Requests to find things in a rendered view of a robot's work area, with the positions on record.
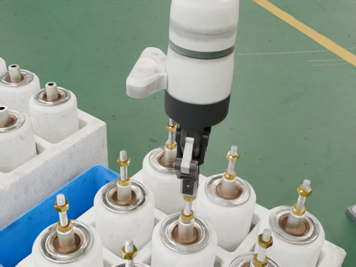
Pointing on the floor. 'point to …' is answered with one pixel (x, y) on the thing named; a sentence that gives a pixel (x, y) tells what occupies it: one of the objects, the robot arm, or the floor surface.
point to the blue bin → (83, 188)
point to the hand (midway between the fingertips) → (189, 179)
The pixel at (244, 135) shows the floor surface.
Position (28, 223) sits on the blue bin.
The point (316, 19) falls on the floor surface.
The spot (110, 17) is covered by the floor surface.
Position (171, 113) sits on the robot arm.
